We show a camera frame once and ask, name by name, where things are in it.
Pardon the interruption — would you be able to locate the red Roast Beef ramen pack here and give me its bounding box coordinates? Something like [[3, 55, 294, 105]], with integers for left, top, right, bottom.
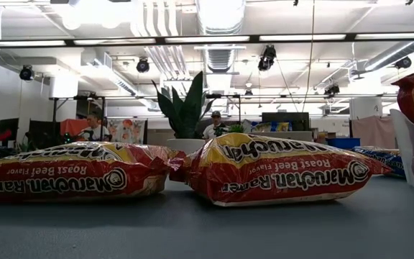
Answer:
[[0, 141, 188, 204], [390, 71, 414, 127], [169, 132, 393, 208]]

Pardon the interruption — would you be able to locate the person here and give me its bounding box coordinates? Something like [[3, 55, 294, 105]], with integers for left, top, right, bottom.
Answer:
[[202, 110, 229, 140], [78, 113, 111, 142]]

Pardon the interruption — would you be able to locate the white round plant pot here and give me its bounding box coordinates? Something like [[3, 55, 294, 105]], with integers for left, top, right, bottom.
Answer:
[[166, 138, 207, 153]]

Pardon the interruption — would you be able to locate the green snake plant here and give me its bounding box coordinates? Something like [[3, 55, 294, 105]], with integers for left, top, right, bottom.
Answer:
[[152, 71, 216, 140]]

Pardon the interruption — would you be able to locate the floral print poster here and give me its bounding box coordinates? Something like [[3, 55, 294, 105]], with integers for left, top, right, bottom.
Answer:
[[106, 118, 147, 145]]

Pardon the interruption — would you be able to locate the black ceiling spot lamp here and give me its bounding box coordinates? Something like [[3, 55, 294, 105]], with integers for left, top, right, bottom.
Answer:
[[19, 64, 35, 81], [395, 56, 413, 70], [324, 84, 341, 97], [257, 45, 277, 72], [136, 58, 150, 74]]

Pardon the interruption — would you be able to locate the blue plastic tub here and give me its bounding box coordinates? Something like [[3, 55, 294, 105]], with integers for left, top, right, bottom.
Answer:
[[326, 137, 362, 150]]

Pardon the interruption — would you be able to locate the white boxy unit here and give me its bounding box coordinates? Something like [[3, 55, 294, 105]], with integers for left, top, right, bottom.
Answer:
[[349, 96, 383, 121], [50, 75, 80, 99]]

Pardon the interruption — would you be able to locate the translucent white plastic bin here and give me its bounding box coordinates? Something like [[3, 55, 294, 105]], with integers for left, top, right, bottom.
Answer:
[[389, 109, 414, 191]]

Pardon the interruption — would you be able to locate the black camera stand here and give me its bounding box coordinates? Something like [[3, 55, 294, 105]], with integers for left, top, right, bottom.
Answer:
[[206, 92, 243, 126]]

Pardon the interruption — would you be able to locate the silver ventilation duct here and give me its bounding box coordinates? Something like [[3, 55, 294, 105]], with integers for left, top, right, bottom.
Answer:
[[196, 0, 247, 73], [363, 40, 414, 72]]

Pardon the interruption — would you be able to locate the black metal stand frame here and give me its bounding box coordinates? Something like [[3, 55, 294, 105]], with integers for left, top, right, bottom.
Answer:
[[48, 94, 106, 145]]

